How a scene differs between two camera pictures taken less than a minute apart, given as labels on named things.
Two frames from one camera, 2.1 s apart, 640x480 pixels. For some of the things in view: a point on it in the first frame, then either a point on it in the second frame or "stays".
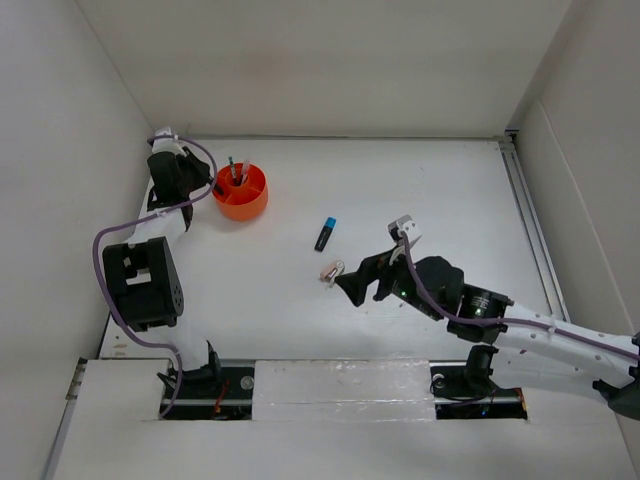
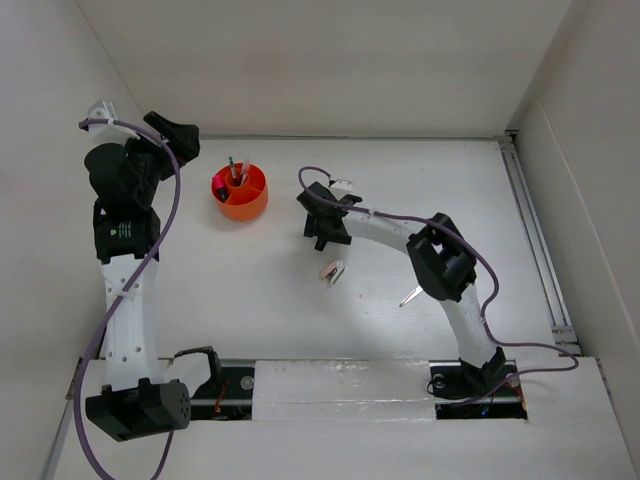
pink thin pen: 246,168 stays
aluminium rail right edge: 534,224 stays
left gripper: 200,169 to 183,138
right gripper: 355,283 to 313,228
